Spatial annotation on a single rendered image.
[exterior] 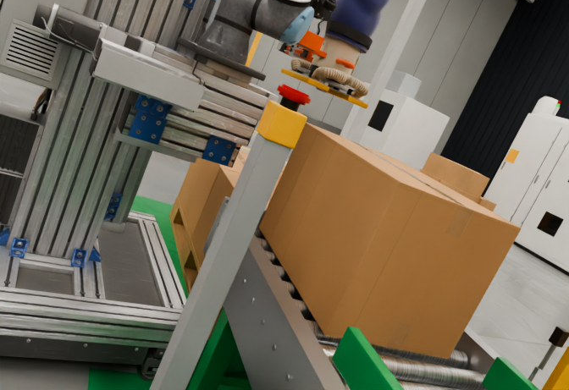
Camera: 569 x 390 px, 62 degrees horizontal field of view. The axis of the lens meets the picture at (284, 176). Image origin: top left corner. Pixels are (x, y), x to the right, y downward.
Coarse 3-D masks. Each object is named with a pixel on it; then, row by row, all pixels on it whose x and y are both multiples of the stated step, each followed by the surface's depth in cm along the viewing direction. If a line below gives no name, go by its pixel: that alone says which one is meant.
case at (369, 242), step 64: (320, 128) 157; (320, 192) 132; (384, 192) 106; (448, 192) 127; (320, 256) 121; (384, 256) 107; (448, 256) 113; (320, 320) 113; (384, 320) 114; (448, 320) 120
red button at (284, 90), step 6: (282, 90) 91; (288, 90) 90; (294, 90) 91; (288, 96) 91; (294, 96) 90; (300, 96) 90; (306, 96) 92; (282, 102) 93; (288, 102) 92; (294, 102) 92; (300, 102) 92; (306, 102) 92; (288, 108) 92; (294, 108) 93
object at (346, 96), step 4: (332, 88) 206; (336, 88) 208; (328, 92) 205; (332, 92) 201; (336, 92) 197; (340, 92) 197; (348, 92) 196; (340, 96) 193; (344, 96) 190; (348, 96) 187; (352, 96) 190; (348, 100) 187; (352, 100) 188; (356, 100) 188; (360, 100) 191; (356, 104) 189; (360, 104) 189; (364, 104) 190
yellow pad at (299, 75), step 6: (282, 72) 207; (288, 72) 200; (294, 72) 199; (300, 72) 201; (312, 72) 188; (300, 78) 187; (306, 78) 181; (312, 78) 182; (312, 84) 180; (318, 84) 181; (324, 84) 184; (324, 90) 183
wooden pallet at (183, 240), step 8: (176, 200) 286; (176, 208) 280; (176, 216) 277; (184, 216) 261; (176, 224) 278; (184, 224) 254; (176, 232) 267; (184, 232) 272; (176, 240) 258; (184, 240) 260; (184, 248) 240; (192, 248) 227; (184, 256) 235; (192, 256) 230; (184, 264) 231; (192, 264) 232; (184, 272) 227; (192, 272) 229; (192, 280) 222; (216, 320) 184
